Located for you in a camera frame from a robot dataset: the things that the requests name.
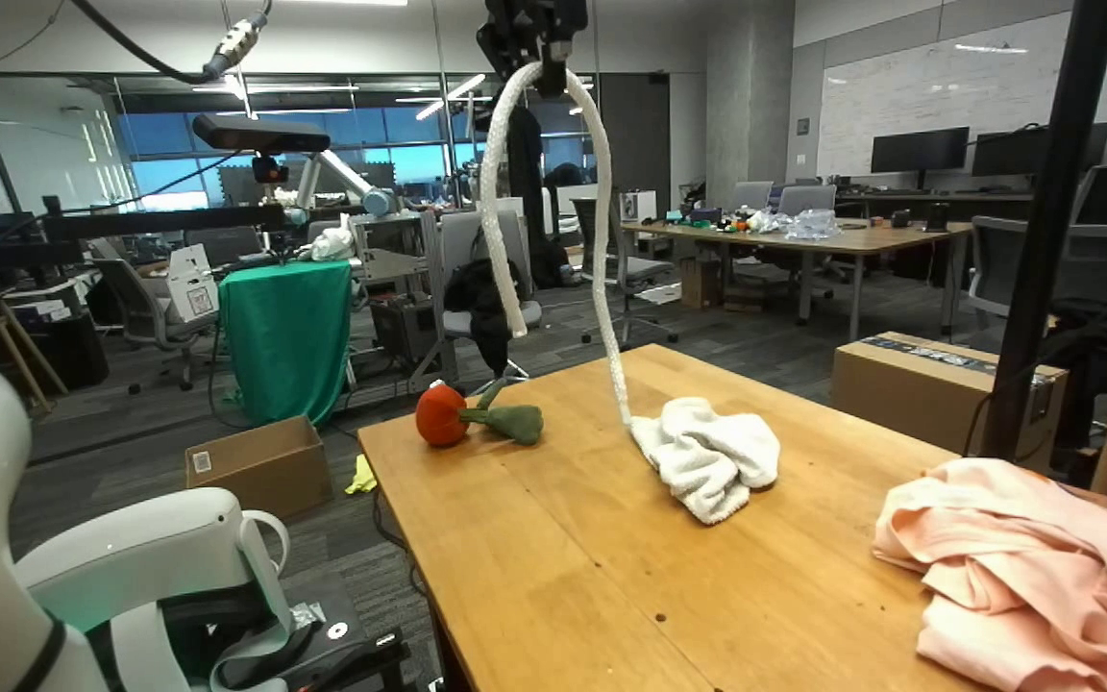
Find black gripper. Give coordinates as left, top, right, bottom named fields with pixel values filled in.
left=473, top=0, right=591, bottom=99

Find red radish plush green leaves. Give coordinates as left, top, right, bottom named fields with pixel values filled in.
left=410, top=372, right=547, bottom=452

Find pale peach shirt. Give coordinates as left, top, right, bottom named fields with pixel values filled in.
left=869, top=452, right=1107, bottom=692

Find grey office chair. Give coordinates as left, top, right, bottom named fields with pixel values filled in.
left=573, top=197, right=684, bottom=350

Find long wooden office desk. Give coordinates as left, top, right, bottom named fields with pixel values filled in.
left=621, top=217, right=975, bottom=345

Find green draped cloth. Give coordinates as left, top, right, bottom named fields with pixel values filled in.
left=215, top=258, right=359, bottom=432

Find black computer monitor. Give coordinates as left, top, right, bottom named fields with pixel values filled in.
left=869, top=126, right=971, bottom=177
left=967, top=118, right=1107, bottom=179

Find white towel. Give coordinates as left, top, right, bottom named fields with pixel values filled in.
left=626, top=391, right=783, bottom=527

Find white chair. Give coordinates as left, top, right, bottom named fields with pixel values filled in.
left=163, top=242, right=224, bottom=333

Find yellow item on floor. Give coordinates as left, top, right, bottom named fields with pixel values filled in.
left=343, top=452, right=379, bottom=500

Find cardboard box with striped tape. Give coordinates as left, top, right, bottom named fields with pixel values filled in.
left=829, top=328, right=1071, bottom=472

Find small open cardboard box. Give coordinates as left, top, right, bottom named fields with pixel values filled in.
left=179, top=415, right=339, bottom=527

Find stand pole with square base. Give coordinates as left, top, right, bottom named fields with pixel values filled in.
left=962, top=0, right=1107, bottom=466

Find black case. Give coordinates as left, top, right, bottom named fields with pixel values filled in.
left=0, top=279, right=115, bottom=395

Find dark mesh office chair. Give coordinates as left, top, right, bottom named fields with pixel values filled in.
left=963, top=163, right=1107, bottom=337

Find wall whiteboard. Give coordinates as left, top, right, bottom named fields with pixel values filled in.
left=816, top=11, right=1076, bottom=184

